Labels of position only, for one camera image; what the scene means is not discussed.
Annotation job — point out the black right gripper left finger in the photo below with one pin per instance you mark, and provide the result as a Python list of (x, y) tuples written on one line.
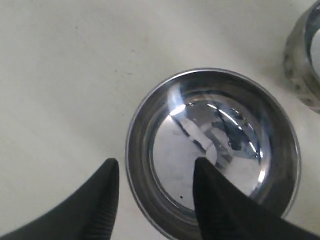
[(88, 214)]

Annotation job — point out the ribbed stainless steel bowl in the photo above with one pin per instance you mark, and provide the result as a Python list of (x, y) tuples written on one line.
[(297, 58)]

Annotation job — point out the smooth stainless steel bowl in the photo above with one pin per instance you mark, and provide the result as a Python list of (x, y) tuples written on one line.
[(223, 116)]

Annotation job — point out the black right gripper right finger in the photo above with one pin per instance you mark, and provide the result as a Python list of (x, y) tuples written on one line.
[(224, 213)]

